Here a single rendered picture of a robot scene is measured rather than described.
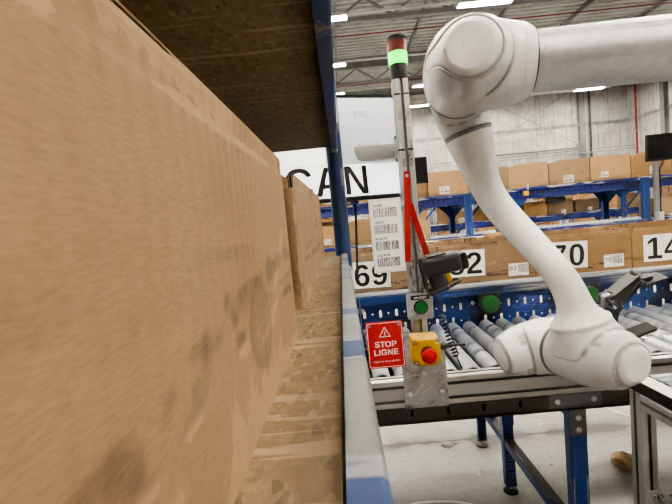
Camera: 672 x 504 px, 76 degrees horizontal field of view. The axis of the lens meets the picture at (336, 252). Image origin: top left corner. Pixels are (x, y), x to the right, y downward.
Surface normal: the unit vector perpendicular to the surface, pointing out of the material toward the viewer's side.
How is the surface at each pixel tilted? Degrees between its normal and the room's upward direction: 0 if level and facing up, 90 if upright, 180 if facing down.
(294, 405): 0
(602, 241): 91
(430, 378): 90
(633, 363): 92
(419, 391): 90
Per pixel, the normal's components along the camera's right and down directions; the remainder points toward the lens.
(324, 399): -0.10, -0.99
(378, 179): 0.33, -0.03
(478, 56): -0.33, 0.02
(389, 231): -0.01, 0.08
